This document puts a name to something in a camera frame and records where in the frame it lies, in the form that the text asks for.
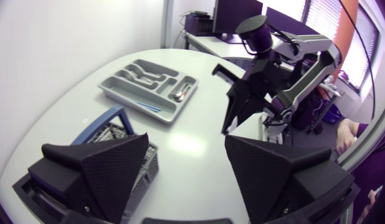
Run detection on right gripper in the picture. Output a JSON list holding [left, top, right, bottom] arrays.
[[221, 54, 293, 136]]

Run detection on person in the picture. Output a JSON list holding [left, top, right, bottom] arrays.
[[335, 118, 385, 224]]

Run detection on dark computer screen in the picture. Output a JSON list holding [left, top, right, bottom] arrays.
[[265, 6, 320, 37], [212, 0, 264, 43]]

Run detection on black desktop device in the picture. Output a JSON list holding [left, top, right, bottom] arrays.
[[184, 11, 216, 37]]

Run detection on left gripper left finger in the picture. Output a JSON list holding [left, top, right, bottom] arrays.
[[28, 133, 150, 224]]

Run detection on white office desk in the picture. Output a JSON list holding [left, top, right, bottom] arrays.
[[183, 30, 259, 60]]

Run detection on grey cutlery basket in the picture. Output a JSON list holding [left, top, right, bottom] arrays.
[[70, 104, 159, 218]]

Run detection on blue plastic cutlery piece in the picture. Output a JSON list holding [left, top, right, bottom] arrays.
[[135, 101, 163, 113]]

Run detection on grey cutlery tray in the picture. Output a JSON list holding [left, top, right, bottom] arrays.
[[98, 58, 199, 124]]

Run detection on steel spoon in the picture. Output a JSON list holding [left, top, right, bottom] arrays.
[[176, 85, 192, 103], [173, 83, 189, 100]]

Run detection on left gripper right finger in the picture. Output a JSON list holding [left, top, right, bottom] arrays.
[[224, 134, 356, 224]]

